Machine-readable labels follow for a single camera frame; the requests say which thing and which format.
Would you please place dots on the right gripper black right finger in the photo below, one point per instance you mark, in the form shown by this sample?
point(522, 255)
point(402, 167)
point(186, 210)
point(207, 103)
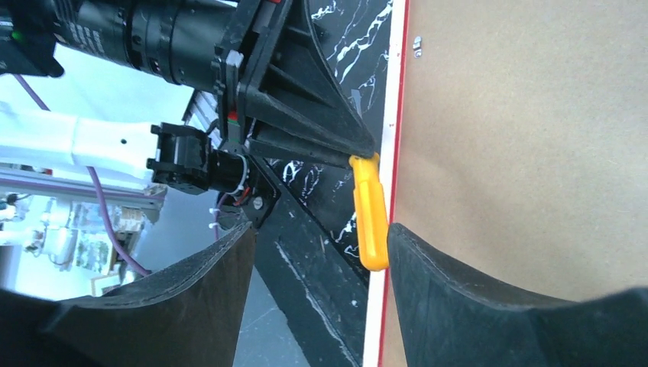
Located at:
point(452, 314)

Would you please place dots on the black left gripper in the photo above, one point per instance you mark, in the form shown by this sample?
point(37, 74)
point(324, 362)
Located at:
point(199, 44)

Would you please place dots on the aluminium front rail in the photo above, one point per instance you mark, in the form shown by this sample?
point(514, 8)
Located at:
point(15, 178)

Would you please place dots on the red picture frame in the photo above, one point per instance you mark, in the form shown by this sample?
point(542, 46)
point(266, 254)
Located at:
point(522, 145)

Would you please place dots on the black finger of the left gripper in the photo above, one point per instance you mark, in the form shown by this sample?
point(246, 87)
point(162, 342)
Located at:
point(289, 85)
point(264, 140)

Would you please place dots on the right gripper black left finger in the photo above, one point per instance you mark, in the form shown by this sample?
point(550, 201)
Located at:
point(188, 314)

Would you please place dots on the yellow handled screwdriver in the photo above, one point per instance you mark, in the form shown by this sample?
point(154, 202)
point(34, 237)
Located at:
point(371, 213)

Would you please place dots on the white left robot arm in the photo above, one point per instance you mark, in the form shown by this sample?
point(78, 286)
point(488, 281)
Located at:
point(181, 157)

